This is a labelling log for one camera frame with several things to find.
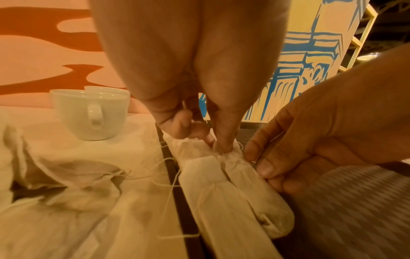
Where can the person's right hand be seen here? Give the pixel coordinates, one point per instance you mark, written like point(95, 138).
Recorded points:
point(346, 126)

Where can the person's left hand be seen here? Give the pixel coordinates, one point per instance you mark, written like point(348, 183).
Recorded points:
point(192, 45)

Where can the dark brown tray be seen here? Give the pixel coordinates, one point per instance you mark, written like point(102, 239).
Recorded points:
point(359, 217)

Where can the pile of white tea bags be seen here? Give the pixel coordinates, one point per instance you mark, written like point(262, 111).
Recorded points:
point(64, 202)

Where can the small white cup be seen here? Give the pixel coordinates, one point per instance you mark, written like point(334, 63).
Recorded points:
point(70, 116)
point(106, 89)

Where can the wooden shelf frame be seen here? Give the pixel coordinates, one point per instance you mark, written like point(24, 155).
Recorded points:
point(368, 25)

